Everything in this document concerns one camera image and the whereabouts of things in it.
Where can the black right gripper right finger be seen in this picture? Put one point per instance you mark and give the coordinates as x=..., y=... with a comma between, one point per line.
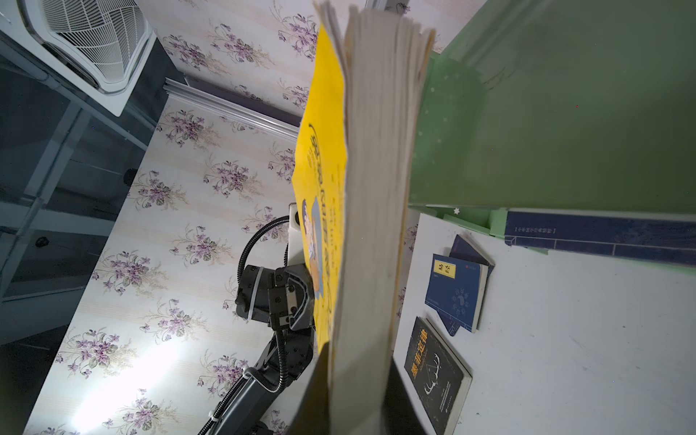
x=398, y=415

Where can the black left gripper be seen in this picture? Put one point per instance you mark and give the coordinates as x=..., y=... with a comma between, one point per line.
x=283, y=297

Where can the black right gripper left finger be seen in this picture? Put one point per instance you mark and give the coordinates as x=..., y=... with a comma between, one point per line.
x=312, y=417

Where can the black cover book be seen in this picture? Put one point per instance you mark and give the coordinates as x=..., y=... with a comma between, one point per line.
x=439, y=376

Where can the yellow cartoon cover book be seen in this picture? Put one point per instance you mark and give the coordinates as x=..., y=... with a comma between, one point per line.
x=351, y=181

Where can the dark blue thick book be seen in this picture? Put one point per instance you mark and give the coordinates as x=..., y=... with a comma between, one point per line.
x=658, y=241

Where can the dark blue book under arm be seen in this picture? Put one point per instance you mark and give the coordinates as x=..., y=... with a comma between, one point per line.
x=465, y=247

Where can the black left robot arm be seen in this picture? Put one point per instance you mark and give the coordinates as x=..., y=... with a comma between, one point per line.
x=282, y=362

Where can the blue book yellow label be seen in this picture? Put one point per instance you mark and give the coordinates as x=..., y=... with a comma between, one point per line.
x=455, y=292

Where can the white ceiling air conditioner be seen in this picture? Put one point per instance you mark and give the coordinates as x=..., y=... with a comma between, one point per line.
x=98, y=47

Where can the green wooden bookshelf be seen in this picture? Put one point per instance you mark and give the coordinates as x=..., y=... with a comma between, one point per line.
x=582, y=108

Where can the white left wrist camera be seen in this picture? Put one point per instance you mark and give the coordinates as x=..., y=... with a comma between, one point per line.
x=295, y=249

